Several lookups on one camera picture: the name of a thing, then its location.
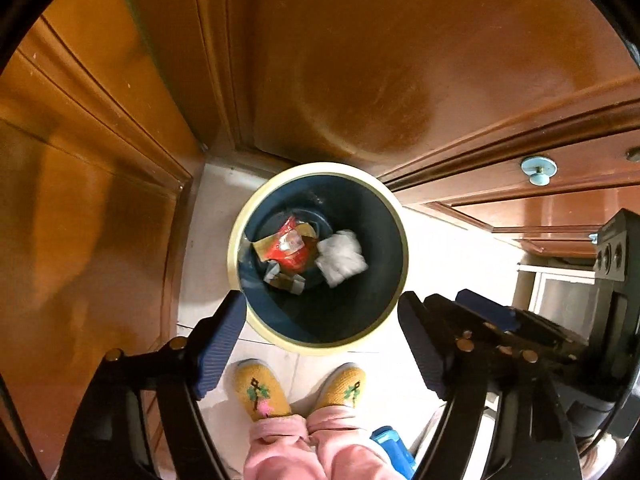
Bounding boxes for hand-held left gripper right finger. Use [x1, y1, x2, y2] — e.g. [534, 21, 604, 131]
[397, 291, 583, 480]

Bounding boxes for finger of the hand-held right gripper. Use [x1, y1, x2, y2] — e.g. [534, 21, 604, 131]
[424, 294, 566, 362]
[456, 288, 587, 346]

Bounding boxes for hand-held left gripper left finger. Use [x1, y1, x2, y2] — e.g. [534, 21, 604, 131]
[70, 290, 248, 480]

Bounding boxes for dark blue trash bin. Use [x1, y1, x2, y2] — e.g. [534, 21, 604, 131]
[227, 161, 410, 356]

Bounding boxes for small yellow box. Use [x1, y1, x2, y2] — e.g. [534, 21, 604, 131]
[250, 235, 281, 263]

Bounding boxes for red snack packet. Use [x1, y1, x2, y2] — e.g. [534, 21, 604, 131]
[265, 216, 321, 275]

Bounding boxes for white plastic bag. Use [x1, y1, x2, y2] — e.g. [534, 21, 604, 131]
[315, 230, 368, 288]

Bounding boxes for white framed glass door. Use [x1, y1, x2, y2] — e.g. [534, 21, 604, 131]
[517, 260, 601, 321]

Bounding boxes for blue plastic stool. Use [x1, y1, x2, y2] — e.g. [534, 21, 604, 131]
[370, 425, 416, 480]

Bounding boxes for brown wooden cabinet door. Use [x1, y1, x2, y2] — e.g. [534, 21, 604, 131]
[380, 105, 640, 206]
[0, 10, 206, 476]
[120, 0, 640, 181]

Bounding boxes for pink trousers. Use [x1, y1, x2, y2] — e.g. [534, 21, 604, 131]
[243, 402, 396, 480]

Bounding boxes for pale blue cabinet knob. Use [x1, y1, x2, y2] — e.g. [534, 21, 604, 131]
[520, 156, 557, 187]

